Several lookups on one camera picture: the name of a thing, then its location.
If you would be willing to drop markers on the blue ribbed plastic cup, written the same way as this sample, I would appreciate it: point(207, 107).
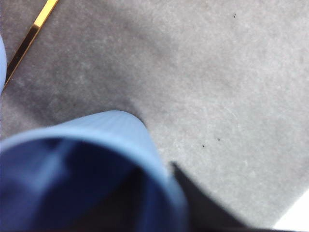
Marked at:
point(108, 130)
point(2, 62)

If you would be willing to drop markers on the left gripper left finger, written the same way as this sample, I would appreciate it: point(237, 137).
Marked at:
point(120, 217)

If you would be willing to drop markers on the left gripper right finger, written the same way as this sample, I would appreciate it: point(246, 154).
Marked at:
point(205, 212)

